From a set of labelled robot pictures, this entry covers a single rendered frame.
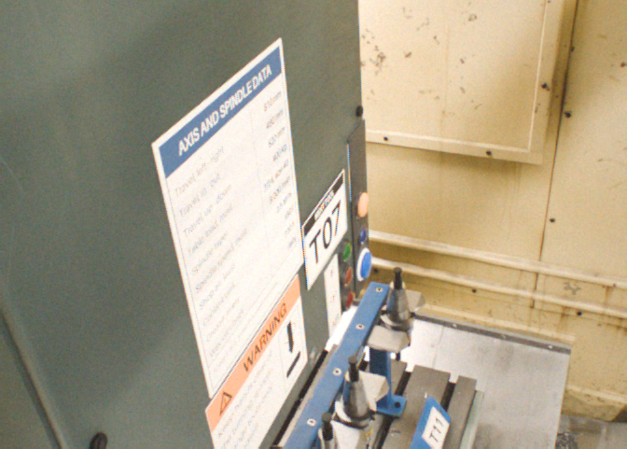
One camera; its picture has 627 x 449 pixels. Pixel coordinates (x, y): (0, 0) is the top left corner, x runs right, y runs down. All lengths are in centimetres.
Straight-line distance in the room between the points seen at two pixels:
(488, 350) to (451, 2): 84
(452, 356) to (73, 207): 148
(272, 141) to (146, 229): 15
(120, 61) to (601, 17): 108
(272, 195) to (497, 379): 127
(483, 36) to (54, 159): 112
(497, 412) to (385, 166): 62
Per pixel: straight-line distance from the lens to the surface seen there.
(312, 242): 61
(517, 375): 174
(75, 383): 37
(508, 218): 155
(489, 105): 142
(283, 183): 53
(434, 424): 146
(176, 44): 39
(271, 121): 50
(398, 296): 121
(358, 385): 106
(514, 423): 170
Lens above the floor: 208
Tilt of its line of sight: 34 degrees down
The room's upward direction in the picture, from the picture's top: 5 degrees counter-clockwise
